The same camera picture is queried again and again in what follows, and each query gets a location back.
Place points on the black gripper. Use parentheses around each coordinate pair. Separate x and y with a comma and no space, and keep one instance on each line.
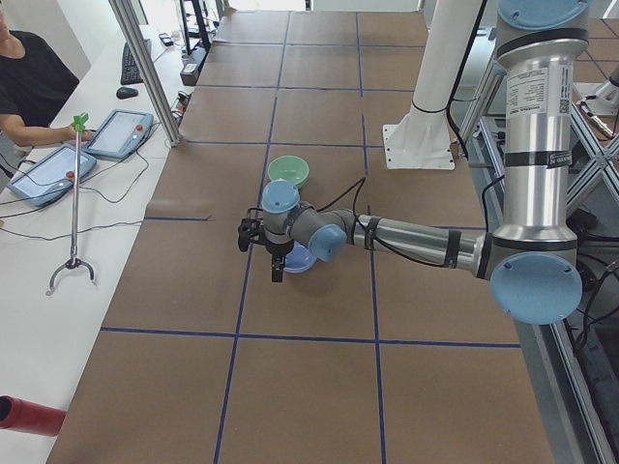
(278,249)

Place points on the blue bowl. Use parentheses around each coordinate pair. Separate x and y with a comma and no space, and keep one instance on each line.
(299,259)

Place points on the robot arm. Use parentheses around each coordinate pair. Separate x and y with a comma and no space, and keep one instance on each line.
(529,260)

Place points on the green bowl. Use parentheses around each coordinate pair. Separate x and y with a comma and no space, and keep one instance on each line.
(290,168)

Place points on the far teach pendant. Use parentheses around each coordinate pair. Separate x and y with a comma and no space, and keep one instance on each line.
(120,134)

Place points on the teach pendant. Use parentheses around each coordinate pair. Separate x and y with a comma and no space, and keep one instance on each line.
(120,134)
(48,180)

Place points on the black computer mouse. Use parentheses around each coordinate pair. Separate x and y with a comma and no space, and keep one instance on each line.
(124,93)

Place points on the black keyboard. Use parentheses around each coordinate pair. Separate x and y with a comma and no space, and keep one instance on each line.
(130,73)

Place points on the near teach pendant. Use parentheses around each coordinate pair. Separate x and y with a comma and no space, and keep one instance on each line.
(48,180)

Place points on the seated person black shirt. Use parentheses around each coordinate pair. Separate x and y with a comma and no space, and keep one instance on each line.
(35,85)

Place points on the red cylinder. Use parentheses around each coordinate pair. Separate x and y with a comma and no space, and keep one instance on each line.
(29,417)

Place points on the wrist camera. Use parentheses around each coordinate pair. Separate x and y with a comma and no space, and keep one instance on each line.
(251,230)

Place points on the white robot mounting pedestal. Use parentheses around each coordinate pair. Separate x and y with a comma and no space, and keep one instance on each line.
(421,140)

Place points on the green handled reacher grabber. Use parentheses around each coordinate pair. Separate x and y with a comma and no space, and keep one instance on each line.
(74,261)

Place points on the aluminium frame post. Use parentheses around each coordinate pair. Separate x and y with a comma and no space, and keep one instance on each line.
(127,20)

